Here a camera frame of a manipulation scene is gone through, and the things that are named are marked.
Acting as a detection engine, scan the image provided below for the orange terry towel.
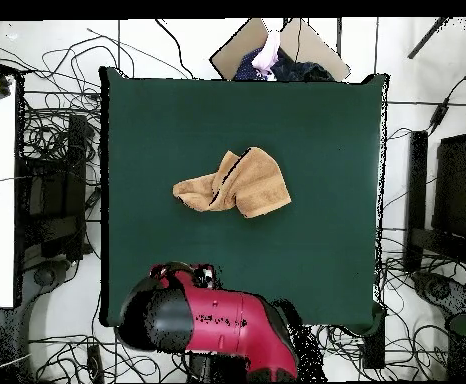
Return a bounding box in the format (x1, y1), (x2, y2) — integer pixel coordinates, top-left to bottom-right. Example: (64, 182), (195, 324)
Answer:
(171, 146), (293, 220)

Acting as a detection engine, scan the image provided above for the black power strip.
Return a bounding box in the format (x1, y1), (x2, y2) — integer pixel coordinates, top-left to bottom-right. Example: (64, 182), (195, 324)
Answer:
(86, 343), (105, 384)

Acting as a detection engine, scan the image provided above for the grey chair base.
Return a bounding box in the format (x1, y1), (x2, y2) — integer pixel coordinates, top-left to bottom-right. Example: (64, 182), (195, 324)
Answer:
(411, 269), (466, 317)
(20, 258), (72, 299)

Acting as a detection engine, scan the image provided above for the dark green table cloth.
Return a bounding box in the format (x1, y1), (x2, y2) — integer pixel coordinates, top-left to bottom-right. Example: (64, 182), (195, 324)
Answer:
(98, 65), (390, 337)

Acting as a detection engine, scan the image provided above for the brown cardboard box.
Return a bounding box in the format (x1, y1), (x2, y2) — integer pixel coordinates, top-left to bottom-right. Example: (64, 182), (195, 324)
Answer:
(209, 17), (352, 82)

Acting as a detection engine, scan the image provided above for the dark blue clothing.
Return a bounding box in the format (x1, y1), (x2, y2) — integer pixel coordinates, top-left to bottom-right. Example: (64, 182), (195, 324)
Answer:
(232, 46), (335, 82)

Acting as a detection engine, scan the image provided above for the pink garment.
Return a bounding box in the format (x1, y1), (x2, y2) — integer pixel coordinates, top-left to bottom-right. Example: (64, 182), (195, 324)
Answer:
(251, 30), (281, 81)

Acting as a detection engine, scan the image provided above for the black power adapter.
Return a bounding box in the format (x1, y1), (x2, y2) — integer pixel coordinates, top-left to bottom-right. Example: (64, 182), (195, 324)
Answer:
(428, 101), (451, 130)

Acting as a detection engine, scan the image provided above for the black rod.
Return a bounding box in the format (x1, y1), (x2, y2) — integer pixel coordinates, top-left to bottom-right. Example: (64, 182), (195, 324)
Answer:
(407, 16), (450, 60)

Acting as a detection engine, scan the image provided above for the black cable tangle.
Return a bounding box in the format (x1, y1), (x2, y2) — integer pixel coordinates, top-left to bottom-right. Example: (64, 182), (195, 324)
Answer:
(376, 235), (458, 381)
(28, 333), (190, 384)
(16, 23), (138, 161)

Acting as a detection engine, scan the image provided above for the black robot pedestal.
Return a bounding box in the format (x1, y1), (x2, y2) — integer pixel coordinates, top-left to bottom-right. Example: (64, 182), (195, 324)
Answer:
(185, 351), (251, 383)

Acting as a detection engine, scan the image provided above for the single black cable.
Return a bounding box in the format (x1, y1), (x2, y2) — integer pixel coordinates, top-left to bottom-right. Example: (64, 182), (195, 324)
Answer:
(154, 17), (196, 80)

